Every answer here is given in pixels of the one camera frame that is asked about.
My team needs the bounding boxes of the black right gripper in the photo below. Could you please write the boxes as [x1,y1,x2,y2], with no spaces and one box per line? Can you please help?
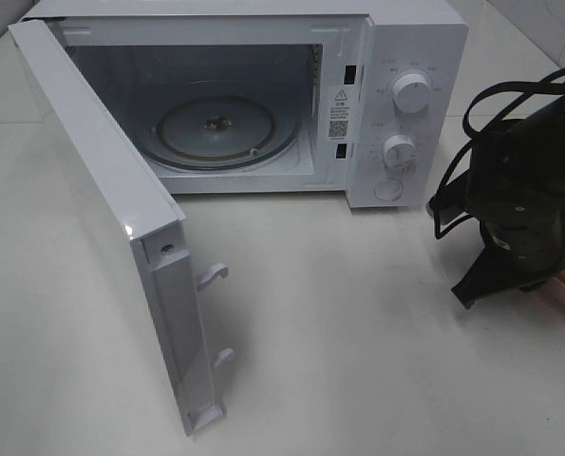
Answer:
[451,191,565,309]

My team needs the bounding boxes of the round door release button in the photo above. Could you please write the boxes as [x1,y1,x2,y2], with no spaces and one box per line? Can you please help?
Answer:
[374,179,404,201]

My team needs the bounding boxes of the white timer knob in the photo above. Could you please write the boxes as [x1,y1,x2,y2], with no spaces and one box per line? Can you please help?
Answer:
[382,134,418,171]

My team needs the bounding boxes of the white microwave door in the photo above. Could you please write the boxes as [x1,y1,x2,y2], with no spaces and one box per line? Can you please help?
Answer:
[9,20,228,435]

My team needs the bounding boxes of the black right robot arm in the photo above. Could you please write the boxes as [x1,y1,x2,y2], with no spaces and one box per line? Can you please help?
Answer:
[452,95,565,308]

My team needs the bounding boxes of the upper white power knob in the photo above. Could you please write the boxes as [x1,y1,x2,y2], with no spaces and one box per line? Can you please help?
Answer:
[392,70,432,114]

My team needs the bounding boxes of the white microwave oven body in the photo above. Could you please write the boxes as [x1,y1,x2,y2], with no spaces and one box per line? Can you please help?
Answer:
[15,1,468,208]

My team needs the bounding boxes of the white warning label sticker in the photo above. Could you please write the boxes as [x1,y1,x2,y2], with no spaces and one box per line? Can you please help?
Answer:
[326,85,359,143]

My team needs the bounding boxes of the glass microwave turntable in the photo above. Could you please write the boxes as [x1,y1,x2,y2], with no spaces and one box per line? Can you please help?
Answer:
[141,80,303,172]

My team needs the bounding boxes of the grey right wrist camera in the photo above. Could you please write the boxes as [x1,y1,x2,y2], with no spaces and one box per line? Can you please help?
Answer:
[426,172,472,239]

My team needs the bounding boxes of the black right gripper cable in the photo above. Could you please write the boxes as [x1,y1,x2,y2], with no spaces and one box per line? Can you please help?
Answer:
[428,66,565,238]

